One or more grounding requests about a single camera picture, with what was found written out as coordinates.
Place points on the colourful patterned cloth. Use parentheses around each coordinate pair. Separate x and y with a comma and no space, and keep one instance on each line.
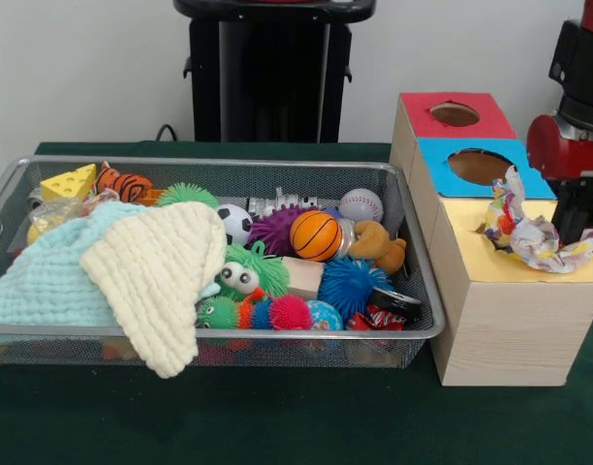
(534,239)

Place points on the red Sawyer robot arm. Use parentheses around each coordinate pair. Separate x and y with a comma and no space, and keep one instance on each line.
(563,145)

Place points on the shallow mesh bin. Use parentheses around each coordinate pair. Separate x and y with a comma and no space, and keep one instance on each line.
(301,176)

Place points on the wooden box with three holes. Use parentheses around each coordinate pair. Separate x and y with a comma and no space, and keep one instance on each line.
(509,334)

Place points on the orange toy basketball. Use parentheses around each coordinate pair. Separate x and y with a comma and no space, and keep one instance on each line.
(316,235)

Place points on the purple spiky ball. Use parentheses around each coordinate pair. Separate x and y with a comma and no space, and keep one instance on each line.
(272,227)

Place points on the green spiky toy with eyes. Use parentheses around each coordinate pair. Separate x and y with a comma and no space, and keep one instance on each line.
(262,271)

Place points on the black and white soccer ball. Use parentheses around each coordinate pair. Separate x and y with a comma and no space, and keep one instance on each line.
(234,220)

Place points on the blue spiky ball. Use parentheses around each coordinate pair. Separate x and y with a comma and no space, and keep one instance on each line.
(350,286)

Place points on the multicolour spiky caterpillar toy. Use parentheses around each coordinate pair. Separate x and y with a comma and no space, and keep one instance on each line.
(282,312)

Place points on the cream knitted cloth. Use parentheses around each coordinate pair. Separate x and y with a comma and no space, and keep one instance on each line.
(151,276)

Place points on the orange tiger plush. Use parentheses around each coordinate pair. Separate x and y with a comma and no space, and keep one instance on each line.
(124,186)

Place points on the dark green tablecloth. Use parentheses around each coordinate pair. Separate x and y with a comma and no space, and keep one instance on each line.
(277,416)

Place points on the yellow cheese wedge toy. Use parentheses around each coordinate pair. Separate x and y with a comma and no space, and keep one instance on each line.
(69,183)

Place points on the light blue knitted cloth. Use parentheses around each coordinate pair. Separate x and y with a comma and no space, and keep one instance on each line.
(44,286)

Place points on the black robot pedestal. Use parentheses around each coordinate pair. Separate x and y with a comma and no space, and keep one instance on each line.
(267,82)

